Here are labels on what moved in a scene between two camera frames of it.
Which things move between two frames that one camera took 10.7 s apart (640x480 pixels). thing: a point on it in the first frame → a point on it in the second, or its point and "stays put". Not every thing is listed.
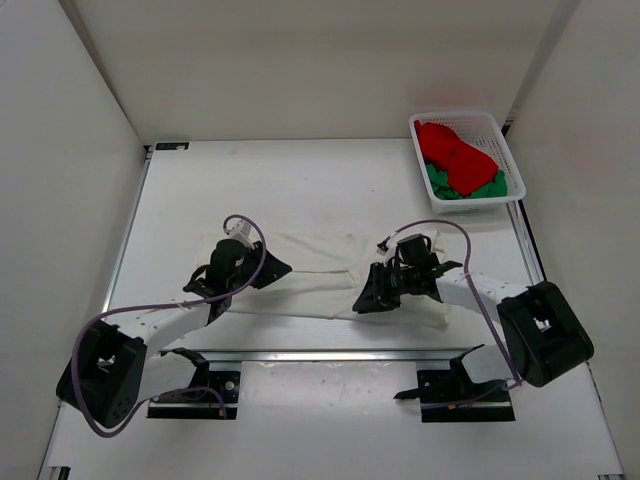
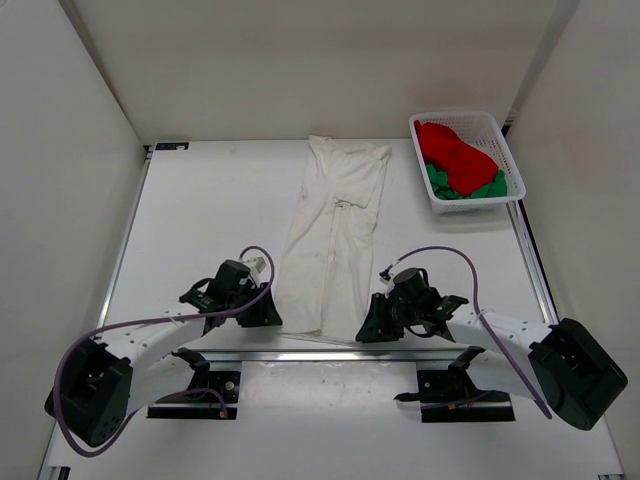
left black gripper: (273, 270) → (265, 313)
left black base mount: (210, 394) stays put
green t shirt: (443, 191) stays put
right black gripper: (377, 296) → (378, 327)
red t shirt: (469, 168) stays put
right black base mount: (450, 395) stays put
